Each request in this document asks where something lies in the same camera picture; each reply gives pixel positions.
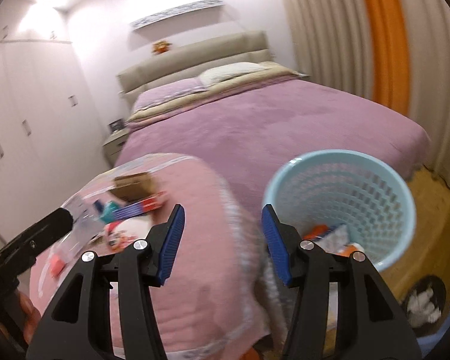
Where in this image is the red white paper cup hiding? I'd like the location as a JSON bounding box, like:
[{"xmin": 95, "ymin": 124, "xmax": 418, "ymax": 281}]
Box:
[{"xmin": 103, "ymin": 215, "xmax": 153, "ymax": 253}]

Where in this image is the dark red-blue snack box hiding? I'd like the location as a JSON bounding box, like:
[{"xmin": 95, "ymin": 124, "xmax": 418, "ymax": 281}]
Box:
[{"xmin": 112, "ymin": 191, "xmax": 168, "ymax": 221}]

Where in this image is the white printed tube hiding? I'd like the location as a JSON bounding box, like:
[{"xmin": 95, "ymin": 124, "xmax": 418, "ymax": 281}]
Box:
[{"xmin": 319, "ymin": 224, "xmax": 364, "ymax": 257}]

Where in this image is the person's hand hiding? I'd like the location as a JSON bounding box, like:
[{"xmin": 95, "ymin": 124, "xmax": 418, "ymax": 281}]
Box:
[{"xmin": 5, "ymin": 289, "xmax": 41, "ymax": 345}]

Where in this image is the dark bin with tissues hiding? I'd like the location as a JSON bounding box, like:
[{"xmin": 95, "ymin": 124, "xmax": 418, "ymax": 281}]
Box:
[{"xmin": 401, "ymin": 275, "xmax": 447, "ymax": 337}]

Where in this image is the pink elephant quilt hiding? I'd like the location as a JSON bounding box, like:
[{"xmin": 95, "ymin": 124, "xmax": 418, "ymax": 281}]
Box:
[{"xmin": 29, "ymin": 152, "xmax": 273, "ymax": 359}]

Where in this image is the brown cardboard piece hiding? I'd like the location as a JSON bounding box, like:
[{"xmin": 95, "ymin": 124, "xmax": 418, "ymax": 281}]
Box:
[{"xmin": 108, "ymin": 172, "xmax": 159, "ymax": 203}]

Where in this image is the white built-in wardrobe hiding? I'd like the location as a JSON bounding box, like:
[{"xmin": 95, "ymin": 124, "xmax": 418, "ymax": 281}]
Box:
[{"xmin": 0, "ymin": 19, "xmax": 108, "ymax": 241}]

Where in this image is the beige nightstand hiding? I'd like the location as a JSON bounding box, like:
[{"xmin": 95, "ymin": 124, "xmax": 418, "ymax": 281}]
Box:
[{"xmin": 102, "ymin": 127, "xmax": 130, "ymax": 167}]

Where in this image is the light blue plastic basket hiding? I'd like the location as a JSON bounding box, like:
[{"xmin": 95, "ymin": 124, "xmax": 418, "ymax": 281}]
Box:
[{"xmin": 262, "ymin": 150, "xmax": 416, "ymax": 272}]

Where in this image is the purple pillow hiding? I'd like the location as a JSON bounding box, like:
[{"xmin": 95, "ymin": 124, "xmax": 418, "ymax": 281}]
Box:
[{"xmin": 132, "ymin": 77, "xmax": 208, "ymax": 112}]

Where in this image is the purple bedspread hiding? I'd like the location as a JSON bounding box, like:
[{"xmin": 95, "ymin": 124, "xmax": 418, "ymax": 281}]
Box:
[{"xmin": 117, "ymin": 79, "xmax": 430, "ymax": 217}]

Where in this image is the white dotted pillow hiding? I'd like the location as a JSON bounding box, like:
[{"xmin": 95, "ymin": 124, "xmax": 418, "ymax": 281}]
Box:
[{"xmin": 198, "ymin": 62, "xmax": 266, "ymax": 87}]

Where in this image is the orange plush toy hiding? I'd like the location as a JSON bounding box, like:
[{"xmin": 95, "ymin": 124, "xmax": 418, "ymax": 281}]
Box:
[{"xmin": 152, "ymin": 40, "xmax": 172, "ymax": 55}]

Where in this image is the beige padded headboard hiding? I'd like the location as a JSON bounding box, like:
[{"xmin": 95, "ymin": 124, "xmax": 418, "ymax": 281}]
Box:
[{"xmin": 117, "ymin": 31, "xmax": 273, "ymax": 108}]

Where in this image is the beige curtain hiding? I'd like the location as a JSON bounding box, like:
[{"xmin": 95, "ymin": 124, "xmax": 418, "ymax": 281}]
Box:
[{"xmin": 283, "ymin": 0, "xmax": 450, "ymax": 187}]

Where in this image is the orange curtain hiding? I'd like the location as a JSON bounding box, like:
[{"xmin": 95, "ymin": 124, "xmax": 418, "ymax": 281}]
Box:
[{"xmin": 364, "ymin": 0, "xmax": 410, "ymax": 116}]

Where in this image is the small photo frame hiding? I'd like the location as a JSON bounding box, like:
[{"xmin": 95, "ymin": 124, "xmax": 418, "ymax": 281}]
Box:
[{"xmin": 109, "ymin": 119, "xmax": 126, "ymax": 133}]

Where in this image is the white decorated wall shelf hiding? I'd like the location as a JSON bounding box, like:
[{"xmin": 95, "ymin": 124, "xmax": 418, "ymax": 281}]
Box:
[{"xmin": 130, "ymin": 0, "xmax": 224, "ymax": 31}]

